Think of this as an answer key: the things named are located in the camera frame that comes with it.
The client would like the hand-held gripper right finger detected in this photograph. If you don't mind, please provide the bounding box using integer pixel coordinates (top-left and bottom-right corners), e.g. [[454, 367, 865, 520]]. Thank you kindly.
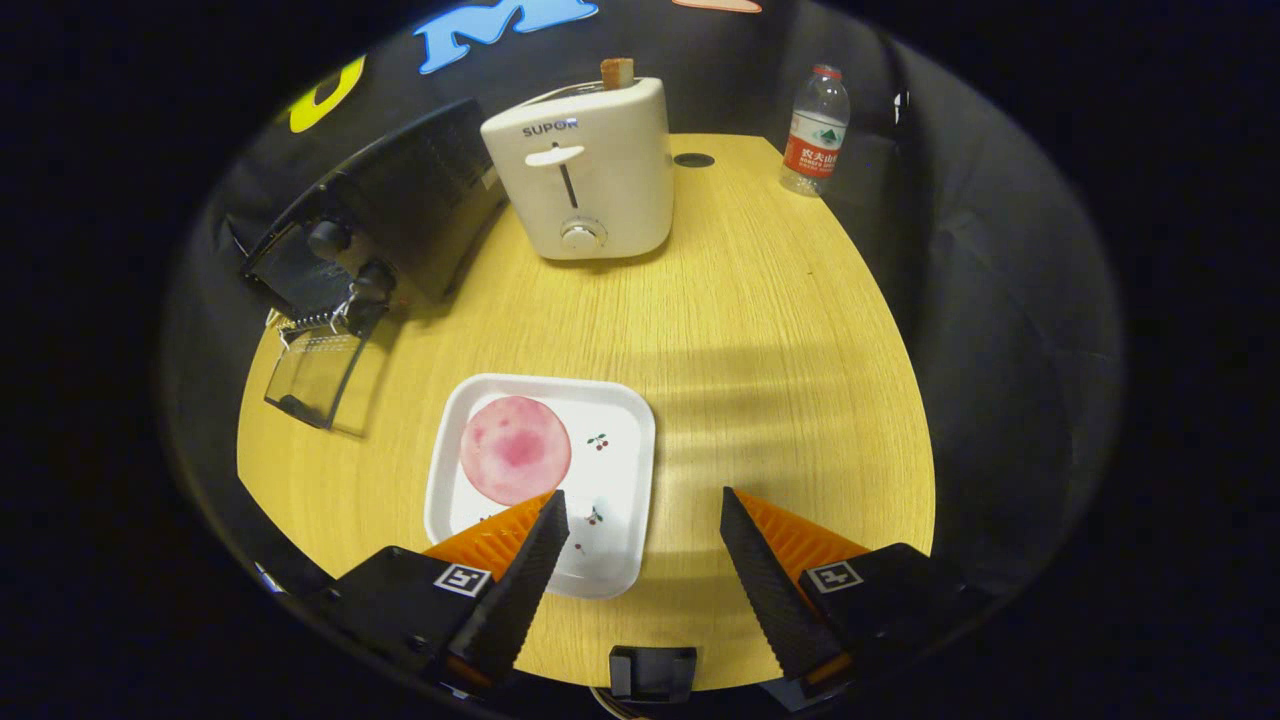
[[720, 487, 986, 701]]

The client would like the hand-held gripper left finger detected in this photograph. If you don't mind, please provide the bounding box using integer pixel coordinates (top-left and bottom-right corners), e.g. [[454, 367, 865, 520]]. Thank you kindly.
[[320, 490, 571, 691]]

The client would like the pink round food slice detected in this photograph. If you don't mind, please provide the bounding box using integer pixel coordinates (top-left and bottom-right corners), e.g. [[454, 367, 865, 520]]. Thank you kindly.
[[459, 396, 573, 507]]

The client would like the white square plate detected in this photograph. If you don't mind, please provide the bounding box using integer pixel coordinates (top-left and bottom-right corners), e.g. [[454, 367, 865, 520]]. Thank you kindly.
[[424, 374, 657, 601]]

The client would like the black toaster oven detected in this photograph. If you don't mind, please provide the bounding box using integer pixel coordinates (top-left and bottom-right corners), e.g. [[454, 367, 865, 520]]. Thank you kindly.
[[240, 97, 511, 431]]

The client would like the white pop-up toaster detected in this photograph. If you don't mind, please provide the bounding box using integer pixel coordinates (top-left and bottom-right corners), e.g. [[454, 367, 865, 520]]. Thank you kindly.
[[480, 76, 675, 262]]

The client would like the clear plastic water bottle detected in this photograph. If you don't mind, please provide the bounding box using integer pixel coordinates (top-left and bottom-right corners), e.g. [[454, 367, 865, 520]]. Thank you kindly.
[[780, 64, 851, 198]]

